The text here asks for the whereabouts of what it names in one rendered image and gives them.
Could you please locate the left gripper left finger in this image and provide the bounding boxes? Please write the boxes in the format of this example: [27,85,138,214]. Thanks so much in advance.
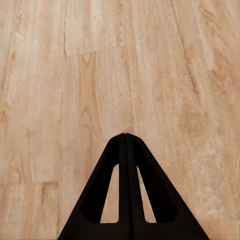
[58,133,133,240]

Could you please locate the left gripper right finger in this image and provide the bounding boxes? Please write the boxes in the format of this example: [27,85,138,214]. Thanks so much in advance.
[125,133,210,240]

